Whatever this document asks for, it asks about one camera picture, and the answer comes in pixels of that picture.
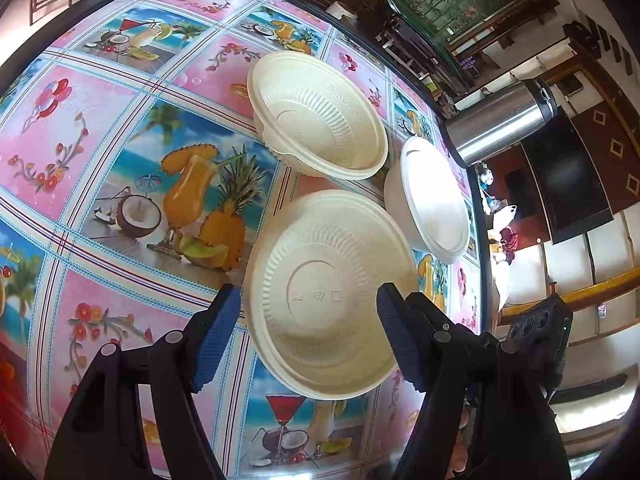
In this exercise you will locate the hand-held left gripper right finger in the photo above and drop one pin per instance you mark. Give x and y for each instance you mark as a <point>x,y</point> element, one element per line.
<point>400,340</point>

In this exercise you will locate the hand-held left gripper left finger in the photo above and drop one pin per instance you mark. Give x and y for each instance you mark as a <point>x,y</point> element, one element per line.
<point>217,340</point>

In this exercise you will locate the cream ribbed paper bowl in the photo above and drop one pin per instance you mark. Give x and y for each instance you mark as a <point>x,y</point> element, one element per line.
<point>325,300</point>
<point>320,115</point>

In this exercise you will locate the white foam bowl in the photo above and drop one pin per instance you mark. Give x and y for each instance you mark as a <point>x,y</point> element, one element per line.
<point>435,205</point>

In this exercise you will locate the gold pillar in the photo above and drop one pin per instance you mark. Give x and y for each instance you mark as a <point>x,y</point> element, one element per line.
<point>600,285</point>

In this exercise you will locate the dark red cloth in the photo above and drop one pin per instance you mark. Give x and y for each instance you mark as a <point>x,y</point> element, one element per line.
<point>509,242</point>

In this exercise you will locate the white plastic bag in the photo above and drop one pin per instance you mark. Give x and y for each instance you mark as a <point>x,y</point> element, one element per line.
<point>505,215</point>

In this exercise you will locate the black television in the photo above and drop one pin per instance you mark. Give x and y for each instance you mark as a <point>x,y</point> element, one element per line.
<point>565,180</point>

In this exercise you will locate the white plush toy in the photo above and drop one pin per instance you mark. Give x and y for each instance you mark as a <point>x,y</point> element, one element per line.
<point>486,176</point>

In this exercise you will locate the printed fruit tablecloth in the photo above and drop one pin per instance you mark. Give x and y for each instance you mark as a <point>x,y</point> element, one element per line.
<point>100,170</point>

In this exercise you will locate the large steel thermos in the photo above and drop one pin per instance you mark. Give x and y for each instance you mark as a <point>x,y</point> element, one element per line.
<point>495,120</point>

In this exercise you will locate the white plastic stool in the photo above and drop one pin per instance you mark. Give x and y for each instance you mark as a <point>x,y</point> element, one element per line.
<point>342,10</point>

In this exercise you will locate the black metal frame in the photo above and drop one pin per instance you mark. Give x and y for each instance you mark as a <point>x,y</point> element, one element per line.
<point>405,45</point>

